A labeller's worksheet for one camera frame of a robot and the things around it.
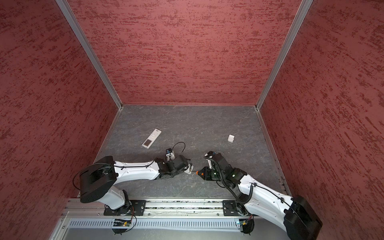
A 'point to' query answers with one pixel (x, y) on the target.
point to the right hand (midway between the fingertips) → (199, 177)
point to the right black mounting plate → (229, 208)
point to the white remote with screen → (151, 138)
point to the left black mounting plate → (131, 208)
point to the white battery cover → (231, 138)
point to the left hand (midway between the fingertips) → (179, 171)
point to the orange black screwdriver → (202, 173)
